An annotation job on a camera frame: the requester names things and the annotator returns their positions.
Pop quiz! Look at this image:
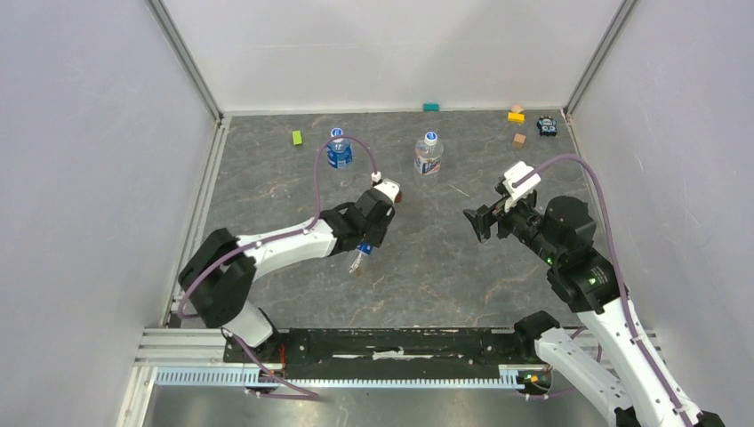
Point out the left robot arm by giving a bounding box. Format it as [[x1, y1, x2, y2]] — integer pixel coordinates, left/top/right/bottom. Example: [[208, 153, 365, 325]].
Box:
[[178, 180, 401, 363]]

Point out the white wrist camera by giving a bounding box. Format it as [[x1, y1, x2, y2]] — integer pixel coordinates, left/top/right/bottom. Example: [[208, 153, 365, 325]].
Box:
[[495, 161, 541, 213], [371, 172, 402, 204]]

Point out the green block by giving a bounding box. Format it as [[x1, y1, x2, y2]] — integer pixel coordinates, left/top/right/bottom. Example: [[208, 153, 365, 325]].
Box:
[[292, 130, 303, 146]]

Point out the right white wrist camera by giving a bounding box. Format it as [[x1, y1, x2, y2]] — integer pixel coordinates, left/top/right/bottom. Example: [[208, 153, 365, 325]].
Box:
[[495, 161, 541, 213]]

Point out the blue label Pocari bottle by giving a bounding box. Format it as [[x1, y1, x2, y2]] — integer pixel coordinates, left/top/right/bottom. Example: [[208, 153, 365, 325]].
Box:
[[326, 132, 353, 170]]

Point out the purple cable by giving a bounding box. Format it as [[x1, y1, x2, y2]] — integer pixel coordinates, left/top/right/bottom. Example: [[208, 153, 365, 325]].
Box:
[[176, 135, 381, 399], [512, 153, 696, 427]]

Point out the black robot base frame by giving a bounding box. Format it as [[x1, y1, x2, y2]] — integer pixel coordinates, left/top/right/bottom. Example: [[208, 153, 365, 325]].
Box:
[[221, 327, 543, 380]]

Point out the yellow block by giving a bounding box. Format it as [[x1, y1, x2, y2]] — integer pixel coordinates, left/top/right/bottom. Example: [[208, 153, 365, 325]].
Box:
[[507, 111, 525, 124]]

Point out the tan cube block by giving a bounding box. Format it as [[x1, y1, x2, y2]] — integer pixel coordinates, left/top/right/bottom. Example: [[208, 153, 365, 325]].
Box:
[[511, 133, 526, 149]]

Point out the white slotted cable duct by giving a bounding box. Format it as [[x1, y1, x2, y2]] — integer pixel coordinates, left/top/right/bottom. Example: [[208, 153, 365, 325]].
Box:
[[154, 367, 551, 391]]

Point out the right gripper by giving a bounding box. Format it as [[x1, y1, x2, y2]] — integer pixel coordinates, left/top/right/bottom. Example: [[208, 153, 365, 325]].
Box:
[[463, 184, 561, 266]]

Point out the red label clear bottle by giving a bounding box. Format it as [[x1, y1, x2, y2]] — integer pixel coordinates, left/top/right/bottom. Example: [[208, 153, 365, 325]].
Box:
[[414, 136, 445, 176]]

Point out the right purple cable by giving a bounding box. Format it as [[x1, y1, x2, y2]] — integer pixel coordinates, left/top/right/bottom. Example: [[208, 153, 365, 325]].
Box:
[[512, 153, 696, 427]]

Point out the white blue bottle cap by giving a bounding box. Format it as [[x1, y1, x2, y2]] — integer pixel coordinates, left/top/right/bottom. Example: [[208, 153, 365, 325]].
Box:
[[423, 132, 438, 147]]

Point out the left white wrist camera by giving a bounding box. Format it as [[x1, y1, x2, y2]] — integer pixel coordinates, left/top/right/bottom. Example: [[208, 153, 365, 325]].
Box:
[[371, 172, 402, 204]]

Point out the black blue toy car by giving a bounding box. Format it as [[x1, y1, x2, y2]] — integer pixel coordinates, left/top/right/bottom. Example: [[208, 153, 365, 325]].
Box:
[[536, 116, 557, 137]]

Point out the Pepsi label clear bottle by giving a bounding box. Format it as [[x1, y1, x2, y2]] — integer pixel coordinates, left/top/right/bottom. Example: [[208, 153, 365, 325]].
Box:
[[348, 242, 373, 276]]

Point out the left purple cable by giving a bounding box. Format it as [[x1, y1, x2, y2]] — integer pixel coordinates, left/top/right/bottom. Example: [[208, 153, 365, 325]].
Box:
[[176, 135, 381, 399]]

